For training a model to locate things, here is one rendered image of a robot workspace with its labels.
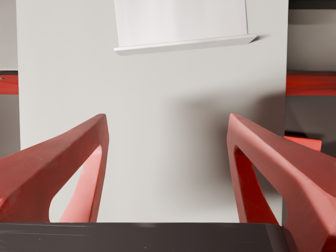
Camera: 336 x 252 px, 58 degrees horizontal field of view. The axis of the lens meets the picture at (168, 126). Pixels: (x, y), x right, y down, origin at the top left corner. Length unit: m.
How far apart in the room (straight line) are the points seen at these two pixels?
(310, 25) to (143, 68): 0.22
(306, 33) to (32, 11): 0.27
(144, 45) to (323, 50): 0.23
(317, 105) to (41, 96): 1.20
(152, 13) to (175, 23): 0.02
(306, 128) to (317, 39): 0.97
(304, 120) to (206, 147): 1.12
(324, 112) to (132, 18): 1.19
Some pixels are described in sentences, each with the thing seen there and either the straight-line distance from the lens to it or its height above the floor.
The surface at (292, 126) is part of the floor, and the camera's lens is 1.30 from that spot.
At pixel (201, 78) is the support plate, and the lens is 0.21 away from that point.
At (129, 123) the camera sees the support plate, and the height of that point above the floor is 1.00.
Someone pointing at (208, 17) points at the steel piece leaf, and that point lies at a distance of 0.21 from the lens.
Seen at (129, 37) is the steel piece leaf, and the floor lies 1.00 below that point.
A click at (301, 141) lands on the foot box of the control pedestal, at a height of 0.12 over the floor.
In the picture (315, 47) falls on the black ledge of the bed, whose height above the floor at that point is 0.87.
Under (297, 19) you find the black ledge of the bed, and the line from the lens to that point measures 0.37.
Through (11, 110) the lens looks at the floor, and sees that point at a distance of 1.36.
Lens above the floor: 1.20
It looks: 86 degrees down
